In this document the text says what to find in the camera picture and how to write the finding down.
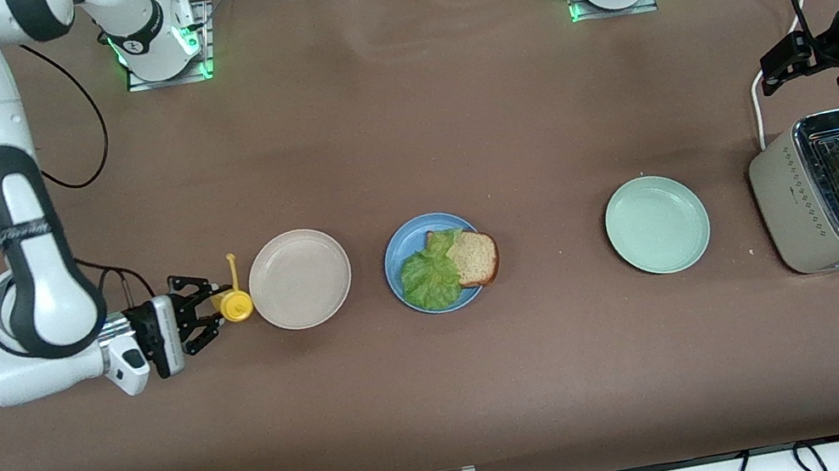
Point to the yellow squeeze bottle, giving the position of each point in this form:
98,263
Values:
235,305

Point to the green lettuce leaf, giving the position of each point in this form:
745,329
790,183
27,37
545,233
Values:
428,281

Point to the brown bread slice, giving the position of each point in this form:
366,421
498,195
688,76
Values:
475,257

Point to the beige plate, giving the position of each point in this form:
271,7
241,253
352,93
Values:
299,279

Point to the light green plate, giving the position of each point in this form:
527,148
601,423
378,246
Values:
658,224

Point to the blue plate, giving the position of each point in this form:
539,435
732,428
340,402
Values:
406,233

